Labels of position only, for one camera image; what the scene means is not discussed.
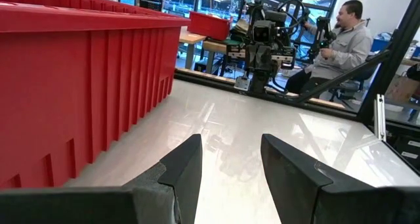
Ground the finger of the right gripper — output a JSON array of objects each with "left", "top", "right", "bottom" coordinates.
[
  {"left": 260, "top": 45, "right": 273, "bottom": 70},
  {"left": 245, "top": 45, "right": 261, "bottom": 70}
]

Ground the black mesh crate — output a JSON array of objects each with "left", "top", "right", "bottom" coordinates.
[{"left": 136, "top": 0, "right": 164, "bottom": 12}]

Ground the seated person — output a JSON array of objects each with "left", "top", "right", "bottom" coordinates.
[{"left": 284, "top": 0, "right": 374, "bottom": 95}]

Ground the blue container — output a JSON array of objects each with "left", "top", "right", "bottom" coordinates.
[{"left": 370, "top": 32, "right": 393, "bottom": 53}]

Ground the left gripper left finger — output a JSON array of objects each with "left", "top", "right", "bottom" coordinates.
[{"left": 121, "top": 133, "right": 203, "bottom": 224}]

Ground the brown cardboard box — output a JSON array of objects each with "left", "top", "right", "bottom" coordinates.
[{"left": 384, "top": 74, "right": 420, "bottom": 103}]

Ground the wooden side table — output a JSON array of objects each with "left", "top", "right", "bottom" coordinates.
[{"left": 178, "top": 26, "right": 207, "bottom": 70}]

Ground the silver aluminium bracket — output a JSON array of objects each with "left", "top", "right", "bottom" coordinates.
[{"left": 373, "top": 93, "right": 387, "bottom": 142}]

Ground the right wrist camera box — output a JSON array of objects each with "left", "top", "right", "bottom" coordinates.
[{"left": 251, "top": 19, "right": 276, "bottom": 44}]

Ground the small red plastic bin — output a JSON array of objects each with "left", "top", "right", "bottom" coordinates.
[{"left": 187, "top": 11, "right": 233, "bottom": 41}]

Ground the red plastic laundry bin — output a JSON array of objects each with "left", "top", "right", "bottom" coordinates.
[{"left": 0, "top": 0, "right": 192, "bottom": 189}]

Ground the black office chair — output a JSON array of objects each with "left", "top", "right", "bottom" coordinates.
[{"left": 327, "top": 62, "right": 380, "bottom": 103}]

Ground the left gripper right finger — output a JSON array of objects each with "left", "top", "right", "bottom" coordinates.
[{"left": 260, "top": 133, "right": 375, "bottom": 224}]

